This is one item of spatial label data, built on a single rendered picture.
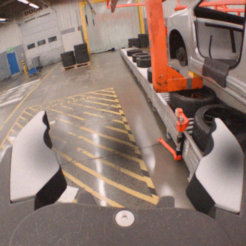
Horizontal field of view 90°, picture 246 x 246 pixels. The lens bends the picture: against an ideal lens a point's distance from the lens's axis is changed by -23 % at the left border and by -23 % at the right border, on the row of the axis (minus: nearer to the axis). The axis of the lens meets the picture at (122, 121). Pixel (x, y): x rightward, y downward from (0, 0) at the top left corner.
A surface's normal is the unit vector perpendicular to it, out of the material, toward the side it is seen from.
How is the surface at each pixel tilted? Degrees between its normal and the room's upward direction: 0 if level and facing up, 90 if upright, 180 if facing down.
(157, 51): 90
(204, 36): 87
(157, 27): 90
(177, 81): 90
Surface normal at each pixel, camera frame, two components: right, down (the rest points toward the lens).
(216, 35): 0.08, 0.48
